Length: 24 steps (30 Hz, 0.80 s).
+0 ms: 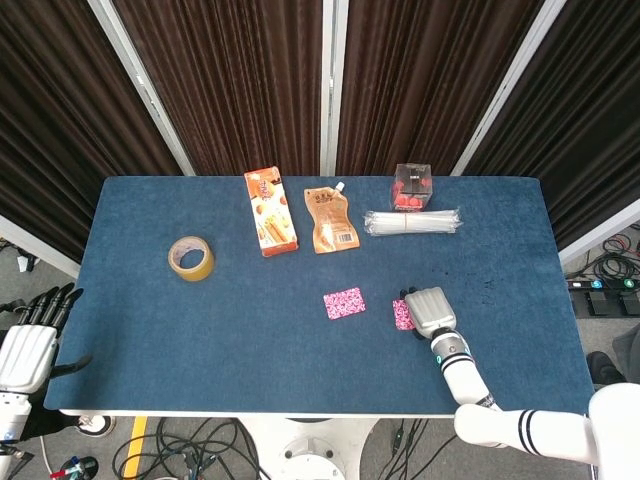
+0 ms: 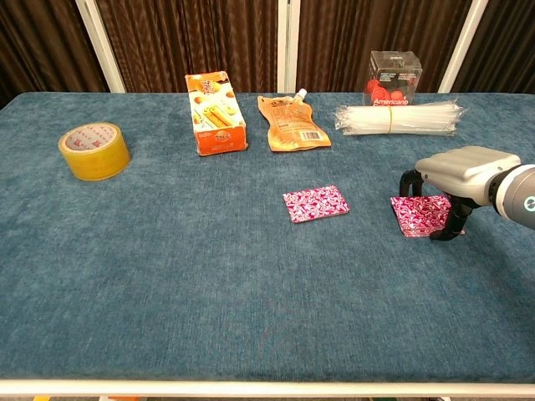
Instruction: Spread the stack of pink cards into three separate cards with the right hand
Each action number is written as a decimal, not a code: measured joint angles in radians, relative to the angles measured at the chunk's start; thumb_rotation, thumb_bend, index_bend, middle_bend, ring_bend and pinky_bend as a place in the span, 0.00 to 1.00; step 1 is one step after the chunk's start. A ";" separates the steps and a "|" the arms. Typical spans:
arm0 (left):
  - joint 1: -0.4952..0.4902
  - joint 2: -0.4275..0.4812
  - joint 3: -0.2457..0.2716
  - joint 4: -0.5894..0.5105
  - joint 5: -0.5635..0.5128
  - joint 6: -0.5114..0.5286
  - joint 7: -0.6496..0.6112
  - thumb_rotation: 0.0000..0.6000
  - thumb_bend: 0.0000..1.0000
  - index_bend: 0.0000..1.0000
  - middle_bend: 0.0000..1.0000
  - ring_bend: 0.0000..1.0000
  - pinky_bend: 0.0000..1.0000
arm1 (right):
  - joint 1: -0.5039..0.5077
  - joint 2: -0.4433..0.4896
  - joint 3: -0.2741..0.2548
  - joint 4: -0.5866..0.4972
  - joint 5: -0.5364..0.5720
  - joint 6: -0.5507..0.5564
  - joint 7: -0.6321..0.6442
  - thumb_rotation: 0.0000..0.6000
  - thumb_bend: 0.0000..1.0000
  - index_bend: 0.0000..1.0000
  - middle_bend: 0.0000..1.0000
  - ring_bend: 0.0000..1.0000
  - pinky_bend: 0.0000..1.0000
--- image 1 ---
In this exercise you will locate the brown packing tape roll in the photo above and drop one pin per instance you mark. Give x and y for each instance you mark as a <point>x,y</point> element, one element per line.
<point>200,272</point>

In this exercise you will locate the bundle of clear straws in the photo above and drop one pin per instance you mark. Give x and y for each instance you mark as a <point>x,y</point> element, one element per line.
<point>412,222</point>

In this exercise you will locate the yellow floor tape strip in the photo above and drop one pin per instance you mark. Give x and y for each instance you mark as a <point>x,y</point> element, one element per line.
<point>135,445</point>

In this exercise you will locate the pink patterned block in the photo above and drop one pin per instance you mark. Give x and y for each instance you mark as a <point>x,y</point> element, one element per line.
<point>400,315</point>
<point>344,303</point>

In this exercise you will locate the white partition frame post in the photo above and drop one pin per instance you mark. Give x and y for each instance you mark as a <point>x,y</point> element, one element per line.
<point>333,85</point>
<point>142,90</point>
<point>510,85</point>

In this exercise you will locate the black foot pedal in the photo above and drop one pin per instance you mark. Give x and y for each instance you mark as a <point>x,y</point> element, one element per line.
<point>600,303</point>
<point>631,303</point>

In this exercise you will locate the bunch of coloured markers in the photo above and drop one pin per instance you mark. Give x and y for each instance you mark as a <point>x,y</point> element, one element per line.
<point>75,467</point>

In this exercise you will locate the white table pedestal base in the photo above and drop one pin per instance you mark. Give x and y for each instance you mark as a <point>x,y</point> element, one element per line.
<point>310,450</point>

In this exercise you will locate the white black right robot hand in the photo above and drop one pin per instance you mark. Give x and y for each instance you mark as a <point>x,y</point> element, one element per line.
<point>430,310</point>

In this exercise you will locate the clear box with red items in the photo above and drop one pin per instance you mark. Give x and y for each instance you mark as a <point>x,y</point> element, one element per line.
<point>412,187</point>

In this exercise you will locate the blue felt table cover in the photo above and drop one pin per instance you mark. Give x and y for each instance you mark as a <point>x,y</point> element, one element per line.
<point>250,350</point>

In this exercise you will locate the dark brown pleated curtain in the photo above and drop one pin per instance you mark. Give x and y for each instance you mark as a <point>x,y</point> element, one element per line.
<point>230,85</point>
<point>60,125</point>
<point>425,80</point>
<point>585,115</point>

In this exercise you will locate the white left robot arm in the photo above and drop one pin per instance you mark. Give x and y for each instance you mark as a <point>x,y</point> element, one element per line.
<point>10,425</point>

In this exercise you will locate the black power strip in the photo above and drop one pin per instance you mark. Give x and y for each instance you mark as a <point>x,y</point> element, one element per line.
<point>610,284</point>

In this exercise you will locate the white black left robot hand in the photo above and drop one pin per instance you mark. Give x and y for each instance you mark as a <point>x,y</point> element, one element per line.
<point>25,355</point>

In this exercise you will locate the white partition frame rail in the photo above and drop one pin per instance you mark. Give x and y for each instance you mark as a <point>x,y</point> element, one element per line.
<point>600,230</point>
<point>35,245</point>

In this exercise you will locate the black shoe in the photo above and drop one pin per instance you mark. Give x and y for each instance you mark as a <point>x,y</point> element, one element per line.
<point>605,367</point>

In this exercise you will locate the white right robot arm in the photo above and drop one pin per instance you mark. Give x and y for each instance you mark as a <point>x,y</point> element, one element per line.
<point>465,380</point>

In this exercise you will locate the orange spout drink pouch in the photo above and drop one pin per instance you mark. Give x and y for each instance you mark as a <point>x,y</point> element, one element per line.
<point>330,215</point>

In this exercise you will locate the orange biscuit box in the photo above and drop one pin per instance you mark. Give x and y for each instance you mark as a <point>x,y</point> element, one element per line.
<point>272,215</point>

